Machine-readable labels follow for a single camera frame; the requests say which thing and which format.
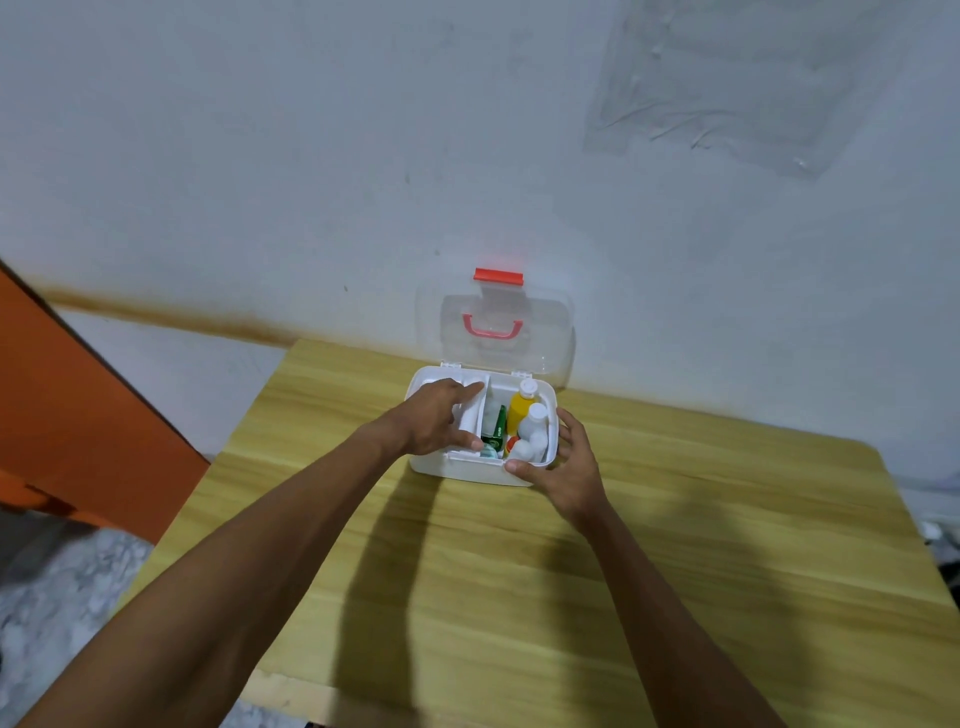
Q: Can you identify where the person's left hand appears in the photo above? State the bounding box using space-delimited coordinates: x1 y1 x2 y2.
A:
360 378 487 458

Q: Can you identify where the yellow bottle white cap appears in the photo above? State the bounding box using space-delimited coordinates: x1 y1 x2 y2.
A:
506 378 540 437

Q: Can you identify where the person's right forearm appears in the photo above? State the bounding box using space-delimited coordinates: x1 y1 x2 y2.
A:
577 501 786 728

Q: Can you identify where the clear plastic sheet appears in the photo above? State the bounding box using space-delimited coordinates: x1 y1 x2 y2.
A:
583 0 912 181

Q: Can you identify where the orange wooden door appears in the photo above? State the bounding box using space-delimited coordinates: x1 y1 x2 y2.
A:
0 258 212 546

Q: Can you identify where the red carry handle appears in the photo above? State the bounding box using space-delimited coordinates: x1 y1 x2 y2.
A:
461 313 525 342

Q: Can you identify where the person's left forearm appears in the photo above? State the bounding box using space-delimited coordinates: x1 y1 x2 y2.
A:
13 421 393 728

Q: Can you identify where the white tray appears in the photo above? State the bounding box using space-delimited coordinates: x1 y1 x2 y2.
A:
409 366 491 457

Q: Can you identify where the person's right hand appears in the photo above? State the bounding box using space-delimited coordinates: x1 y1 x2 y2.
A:
504 408 610 535

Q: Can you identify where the tall white plastic bottle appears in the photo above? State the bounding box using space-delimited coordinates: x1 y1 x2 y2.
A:
517 402 551 445

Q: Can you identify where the white storage box clear lid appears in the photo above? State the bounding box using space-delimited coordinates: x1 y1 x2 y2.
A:
404 267 578 489

